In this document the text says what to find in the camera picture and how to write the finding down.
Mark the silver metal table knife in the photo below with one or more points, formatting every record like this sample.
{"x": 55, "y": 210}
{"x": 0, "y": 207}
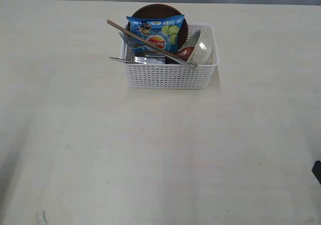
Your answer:
{"x": 124, "y": 60}

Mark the white speckled ceramic bowl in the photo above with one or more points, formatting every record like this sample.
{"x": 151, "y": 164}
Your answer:
{"x": 202, "y": 43}

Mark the silver metal fork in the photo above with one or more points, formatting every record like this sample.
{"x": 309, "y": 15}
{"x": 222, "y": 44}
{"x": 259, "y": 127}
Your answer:
{"x": 140, "y": 48}

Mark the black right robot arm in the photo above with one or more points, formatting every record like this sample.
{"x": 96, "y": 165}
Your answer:
{"x": 316, "y": 170}

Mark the white plastic lattice basket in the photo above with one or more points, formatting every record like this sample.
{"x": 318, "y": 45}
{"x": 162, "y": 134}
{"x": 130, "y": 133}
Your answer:
{"x": 175, "y": 76}

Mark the silver foil packet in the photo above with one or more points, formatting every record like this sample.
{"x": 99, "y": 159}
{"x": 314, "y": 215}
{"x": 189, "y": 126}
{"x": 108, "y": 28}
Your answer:
{"x": 147, "y": 60}

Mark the brown wooden spoon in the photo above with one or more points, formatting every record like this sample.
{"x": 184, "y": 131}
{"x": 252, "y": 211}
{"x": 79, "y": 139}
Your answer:
{"x": 185, "y": 53}

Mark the blue potato chips bag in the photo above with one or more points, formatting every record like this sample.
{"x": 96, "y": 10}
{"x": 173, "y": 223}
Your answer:
{"x": 165, "y": 33}

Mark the dark brown round plate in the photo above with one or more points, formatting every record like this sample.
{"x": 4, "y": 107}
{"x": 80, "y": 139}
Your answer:
{"x": 159, "y": 11}

